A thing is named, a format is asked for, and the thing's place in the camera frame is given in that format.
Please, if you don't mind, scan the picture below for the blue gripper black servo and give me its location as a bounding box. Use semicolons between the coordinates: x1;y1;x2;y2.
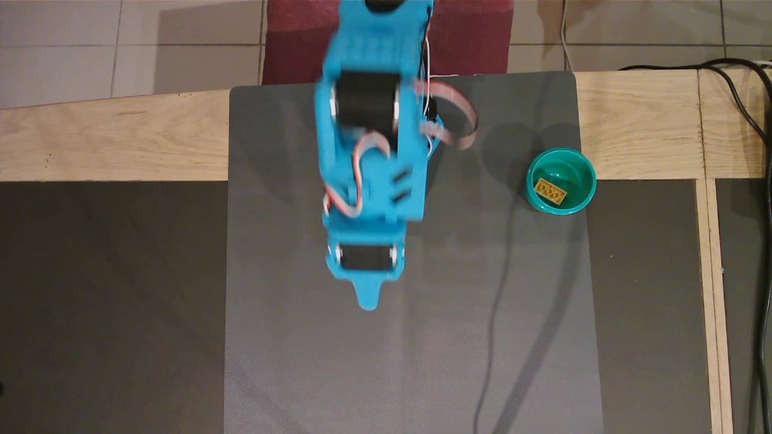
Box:
321;217;407;312

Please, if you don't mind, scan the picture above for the cream lego brick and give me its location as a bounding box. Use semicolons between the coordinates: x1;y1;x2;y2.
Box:
534;178;568;206

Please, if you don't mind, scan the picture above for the dark grey table mat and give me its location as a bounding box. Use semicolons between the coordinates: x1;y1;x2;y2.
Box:
223;71;605;434

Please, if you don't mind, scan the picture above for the green plastic cup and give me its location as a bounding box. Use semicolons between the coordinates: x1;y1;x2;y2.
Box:
524;147;598;216

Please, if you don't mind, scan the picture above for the maroon cloth on chair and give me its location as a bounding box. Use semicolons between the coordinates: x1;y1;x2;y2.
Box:
262;0;514;86

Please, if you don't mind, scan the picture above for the white red wrist servo cable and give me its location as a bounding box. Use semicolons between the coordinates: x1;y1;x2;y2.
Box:
324;131;393;218

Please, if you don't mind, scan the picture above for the white red shoulder servo cable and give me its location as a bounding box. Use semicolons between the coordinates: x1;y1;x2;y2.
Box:
415;77;479;152

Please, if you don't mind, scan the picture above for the thick black cable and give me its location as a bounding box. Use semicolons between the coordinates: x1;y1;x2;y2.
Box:
619;60;772;434

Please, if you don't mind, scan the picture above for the thin black cable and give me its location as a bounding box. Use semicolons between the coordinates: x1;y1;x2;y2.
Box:
706;57;772;91

